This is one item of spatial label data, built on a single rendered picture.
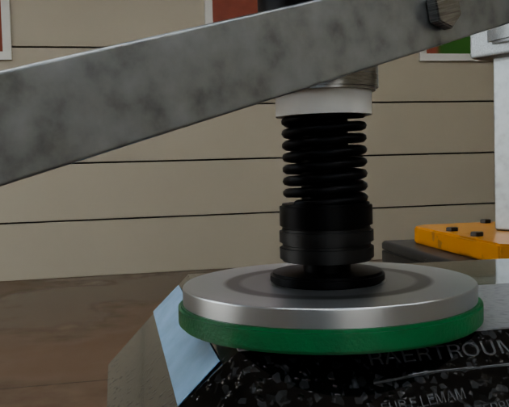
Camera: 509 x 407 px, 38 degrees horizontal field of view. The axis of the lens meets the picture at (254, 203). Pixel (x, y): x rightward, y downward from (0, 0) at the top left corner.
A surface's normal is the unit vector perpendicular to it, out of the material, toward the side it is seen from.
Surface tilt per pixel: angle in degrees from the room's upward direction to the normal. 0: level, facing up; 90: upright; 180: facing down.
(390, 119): 90
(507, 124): 90
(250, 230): 90
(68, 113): 90
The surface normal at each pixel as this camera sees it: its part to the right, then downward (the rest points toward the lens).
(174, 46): 0.62, 0.03
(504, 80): -0.77, 0.05
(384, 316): 0.20, 0.04
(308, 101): -0.40, 0.06
